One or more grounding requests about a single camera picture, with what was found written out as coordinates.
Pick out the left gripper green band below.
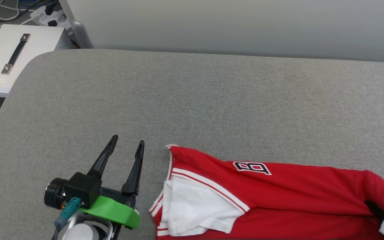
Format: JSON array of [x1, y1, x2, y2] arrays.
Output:
[[79, 135, 145, 231]]

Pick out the red white jersey shirt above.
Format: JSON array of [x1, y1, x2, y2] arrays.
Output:
[[149, 144, 384, 240]]

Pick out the grey fabric sofa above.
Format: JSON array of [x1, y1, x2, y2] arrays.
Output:
[[0, 49, 384, 240]]

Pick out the white equipment case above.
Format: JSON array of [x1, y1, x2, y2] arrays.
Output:
[[0, 24, 73, 118]]

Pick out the white power strip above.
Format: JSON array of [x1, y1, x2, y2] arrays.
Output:
[[30, 5, 68, 28]]

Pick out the left arm black cable teal connector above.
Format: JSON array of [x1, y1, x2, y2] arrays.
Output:
[[50, 197, 83, 240]]

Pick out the white grey furniture post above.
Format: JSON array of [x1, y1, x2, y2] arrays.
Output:
[[59, 0, 94, 50]]

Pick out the black case handle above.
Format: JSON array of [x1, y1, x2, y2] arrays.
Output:
[[1, 33, 31, 75]]

